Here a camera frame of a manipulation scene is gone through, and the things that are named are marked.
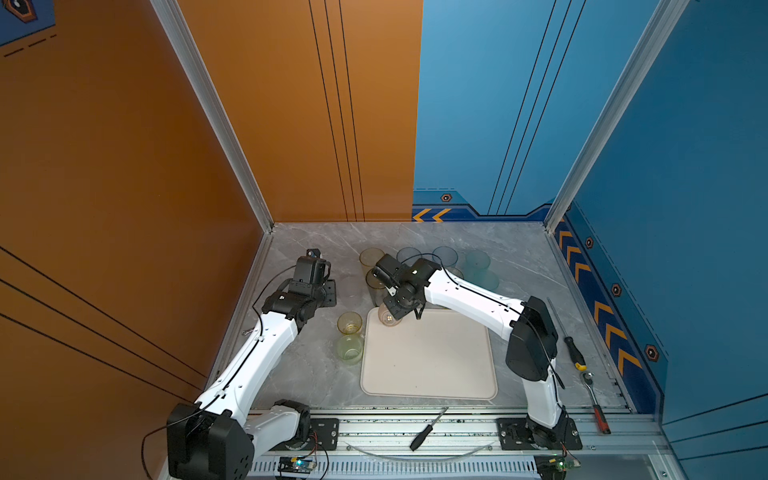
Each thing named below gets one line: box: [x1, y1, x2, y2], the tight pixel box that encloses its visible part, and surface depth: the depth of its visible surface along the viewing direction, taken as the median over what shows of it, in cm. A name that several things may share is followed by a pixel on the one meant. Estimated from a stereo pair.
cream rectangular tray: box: [360, 307, 498, 400], surface depth 83 cm
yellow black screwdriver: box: [546, 297, 588, 371], surface depth 87 cm
